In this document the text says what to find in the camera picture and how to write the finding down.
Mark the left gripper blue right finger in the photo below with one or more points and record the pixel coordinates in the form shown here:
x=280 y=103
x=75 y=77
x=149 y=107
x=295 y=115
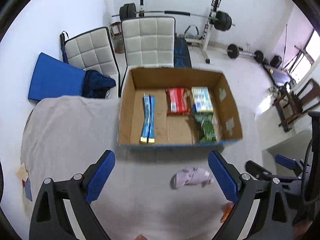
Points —
x=272 y=219

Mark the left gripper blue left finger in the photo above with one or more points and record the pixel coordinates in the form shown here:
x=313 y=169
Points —
x=50 y=220

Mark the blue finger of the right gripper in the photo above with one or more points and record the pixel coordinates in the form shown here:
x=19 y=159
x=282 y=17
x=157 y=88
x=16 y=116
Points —
x=286 y=162
x=257 y=171

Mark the green pickle snack packet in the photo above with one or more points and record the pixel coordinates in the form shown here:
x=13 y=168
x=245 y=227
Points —
x=205 y=127

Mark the lilac sock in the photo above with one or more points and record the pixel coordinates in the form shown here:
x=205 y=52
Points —
x=191 y=176

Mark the blue white tissue pack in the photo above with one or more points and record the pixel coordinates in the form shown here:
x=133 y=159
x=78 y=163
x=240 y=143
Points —
x=201 y=100

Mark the red snack packet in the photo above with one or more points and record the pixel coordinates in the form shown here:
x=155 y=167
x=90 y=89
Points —
x=178 y=101

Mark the long blue snack packet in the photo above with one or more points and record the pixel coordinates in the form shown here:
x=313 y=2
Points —
x=148 y=130

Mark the cardboard box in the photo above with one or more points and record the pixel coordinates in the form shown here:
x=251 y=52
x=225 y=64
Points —
x=176 y=130

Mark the panda orange snack packet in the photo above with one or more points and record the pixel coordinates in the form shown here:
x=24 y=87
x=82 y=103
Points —
x=226 y=208

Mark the dark wooden chair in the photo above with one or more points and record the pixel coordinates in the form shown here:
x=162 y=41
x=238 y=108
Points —
x=305 y=100

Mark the beige paper scrap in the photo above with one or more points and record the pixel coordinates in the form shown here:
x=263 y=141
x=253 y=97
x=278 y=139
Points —
x=22 y=173

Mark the treadmill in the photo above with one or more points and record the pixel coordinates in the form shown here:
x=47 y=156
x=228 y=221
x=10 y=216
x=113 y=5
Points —
x=278 y=77

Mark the black speaker box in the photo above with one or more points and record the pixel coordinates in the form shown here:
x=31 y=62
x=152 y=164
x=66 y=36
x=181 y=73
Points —
x=276 y=61

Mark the grey table cloth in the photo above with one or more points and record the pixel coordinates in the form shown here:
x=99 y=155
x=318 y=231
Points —
x=63 y=136

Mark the small barbell on floor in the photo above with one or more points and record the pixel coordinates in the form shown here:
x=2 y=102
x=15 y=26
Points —
x=234 y=51

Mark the black blue weight bench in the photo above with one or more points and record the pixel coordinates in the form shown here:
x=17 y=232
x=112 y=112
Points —
x=181 y=54

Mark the blue foam mat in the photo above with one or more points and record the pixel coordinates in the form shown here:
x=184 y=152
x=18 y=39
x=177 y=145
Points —
x=53 y=78

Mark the dark blue garment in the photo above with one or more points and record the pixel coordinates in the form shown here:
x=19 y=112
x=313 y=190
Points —
x=96 y=85

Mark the large barbell on rack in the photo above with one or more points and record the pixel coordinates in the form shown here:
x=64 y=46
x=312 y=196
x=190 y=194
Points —
x=221 y=20

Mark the white barbell rack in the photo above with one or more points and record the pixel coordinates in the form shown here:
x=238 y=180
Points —
x=203 y=41

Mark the white padded chair right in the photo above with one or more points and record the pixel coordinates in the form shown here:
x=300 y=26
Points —
x=149 y=42

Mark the white padded chair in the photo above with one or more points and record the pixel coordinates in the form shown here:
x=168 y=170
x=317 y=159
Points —
x=92 y=50
x=149 y=42

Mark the white padded chair left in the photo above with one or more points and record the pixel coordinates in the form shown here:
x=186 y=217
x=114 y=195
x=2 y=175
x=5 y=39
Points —
x=92 y=50

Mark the brown stool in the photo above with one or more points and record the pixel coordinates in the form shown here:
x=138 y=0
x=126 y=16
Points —
x=116 y=33

